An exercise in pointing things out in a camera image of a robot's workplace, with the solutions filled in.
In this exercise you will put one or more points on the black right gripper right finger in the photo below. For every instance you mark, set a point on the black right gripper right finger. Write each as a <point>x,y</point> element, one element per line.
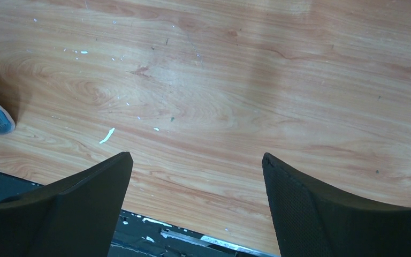
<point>313,218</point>

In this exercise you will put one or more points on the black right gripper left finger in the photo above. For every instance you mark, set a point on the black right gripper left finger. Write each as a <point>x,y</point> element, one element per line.
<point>74,216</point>

